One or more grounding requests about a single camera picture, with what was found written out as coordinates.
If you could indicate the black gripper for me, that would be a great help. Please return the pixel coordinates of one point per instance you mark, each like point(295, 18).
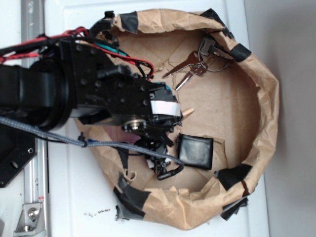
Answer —
point(102, 93)

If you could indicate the black leather wallet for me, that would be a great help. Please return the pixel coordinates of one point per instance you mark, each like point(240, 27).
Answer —
point(195, 151)

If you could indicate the aluminium extrusion rail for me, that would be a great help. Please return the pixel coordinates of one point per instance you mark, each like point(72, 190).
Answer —
point(35, 178)

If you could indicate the short silver key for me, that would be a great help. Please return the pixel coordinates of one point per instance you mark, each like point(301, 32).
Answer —
point(199, 70)

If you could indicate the orange spiral sea shell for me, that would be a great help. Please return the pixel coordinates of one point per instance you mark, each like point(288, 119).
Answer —
point(187, 112)

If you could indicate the white plastic tray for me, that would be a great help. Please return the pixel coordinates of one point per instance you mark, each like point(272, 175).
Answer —
point(81, 202)

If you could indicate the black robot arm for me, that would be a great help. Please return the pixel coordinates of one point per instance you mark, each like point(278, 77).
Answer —
point(36, 95)

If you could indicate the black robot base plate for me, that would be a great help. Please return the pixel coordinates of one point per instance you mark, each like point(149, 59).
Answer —
point(17, 148)

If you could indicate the brown paper bag bin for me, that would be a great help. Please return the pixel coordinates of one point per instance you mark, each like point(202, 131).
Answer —
point(238, 107)

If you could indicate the large square-head silver key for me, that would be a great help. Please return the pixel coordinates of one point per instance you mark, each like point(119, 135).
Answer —
point(210, 46)

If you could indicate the metal corner bracket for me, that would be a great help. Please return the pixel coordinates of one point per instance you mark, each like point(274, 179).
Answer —
point(31, 222)

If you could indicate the long silver key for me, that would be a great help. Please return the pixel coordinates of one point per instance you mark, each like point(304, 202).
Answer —
point(192, 59)

